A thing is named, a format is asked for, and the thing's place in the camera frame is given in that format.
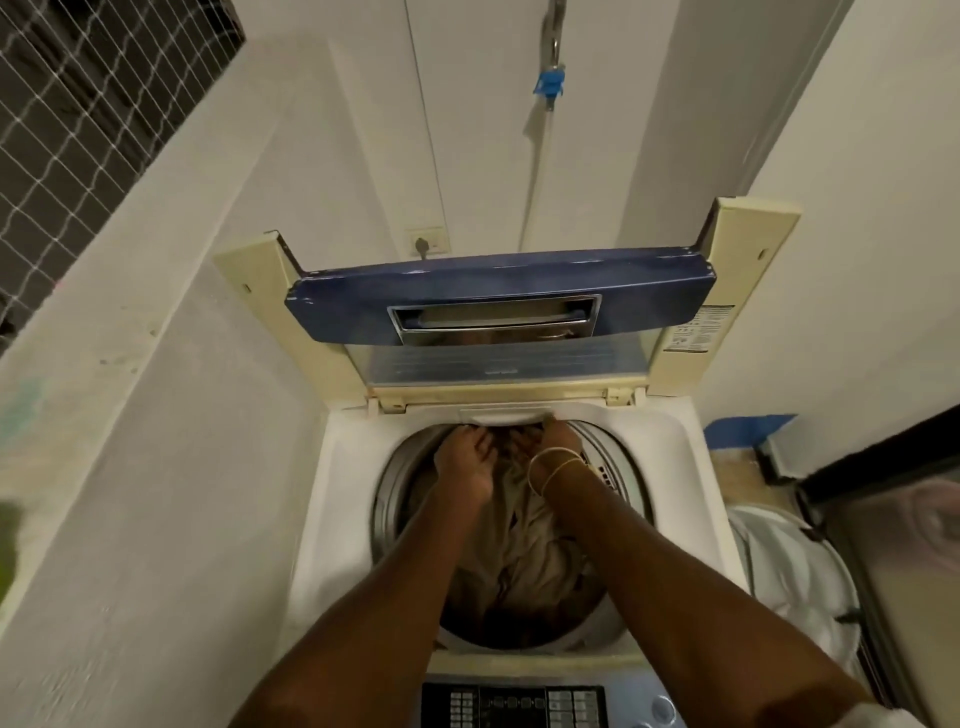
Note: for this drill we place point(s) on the person's left hand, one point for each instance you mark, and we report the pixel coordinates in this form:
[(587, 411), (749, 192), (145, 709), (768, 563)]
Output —
[(465, 465)]

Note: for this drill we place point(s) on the person's right hand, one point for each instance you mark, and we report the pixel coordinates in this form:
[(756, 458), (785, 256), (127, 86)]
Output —
[(551, 442)]

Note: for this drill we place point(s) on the beige bedsheet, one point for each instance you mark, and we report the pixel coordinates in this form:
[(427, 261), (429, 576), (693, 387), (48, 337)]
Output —
[(525, 540)]

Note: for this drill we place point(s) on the blue cream washing machine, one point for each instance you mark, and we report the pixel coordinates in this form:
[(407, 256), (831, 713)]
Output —
[(337, 480)]

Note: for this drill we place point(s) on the person's left forearm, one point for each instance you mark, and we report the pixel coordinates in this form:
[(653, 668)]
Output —
[(375, 615)]

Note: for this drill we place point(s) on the person's right forearm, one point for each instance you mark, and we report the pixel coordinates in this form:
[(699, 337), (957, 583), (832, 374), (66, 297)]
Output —
[(675, 600)]

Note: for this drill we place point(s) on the white round laundry hamper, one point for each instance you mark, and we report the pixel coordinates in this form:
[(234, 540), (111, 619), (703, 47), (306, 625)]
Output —
[(795, 577)]

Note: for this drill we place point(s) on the person's white shirt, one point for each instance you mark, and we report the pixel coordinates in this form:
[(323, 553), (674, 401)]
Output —
[(885, 716)]

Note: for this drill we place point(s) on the green plastic basket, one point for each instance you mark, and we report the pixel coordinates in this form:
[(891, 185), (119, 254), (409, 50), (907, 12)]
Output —
[(7, 547)]

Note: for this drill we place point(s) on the silver bangle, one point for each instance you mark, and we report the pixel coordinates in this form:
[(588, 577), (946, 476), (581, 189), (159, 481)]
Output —
[(534, 465)]

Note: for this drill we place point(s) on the black framed glass door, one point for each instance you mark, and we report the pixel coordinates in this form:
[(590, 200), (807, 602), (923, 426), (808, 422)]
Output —
[(885, 465)]

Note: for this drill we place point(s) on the pink plastic basin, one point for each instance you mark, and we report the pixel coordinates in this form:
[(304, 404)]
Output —
[(937, 517)]

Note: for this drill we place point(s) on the white window safety net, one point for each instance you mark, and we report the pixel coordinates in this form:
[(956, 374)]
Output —
[(90, 112)]

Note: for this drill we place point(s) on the white wall socket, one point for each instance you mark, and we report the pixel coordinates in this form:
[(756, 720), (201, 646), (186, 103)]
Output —
[(435, 240)]

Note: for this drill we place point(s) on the metal wall tap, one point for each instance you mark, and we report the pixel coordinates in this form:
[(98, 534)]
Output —
[(555, 30)]

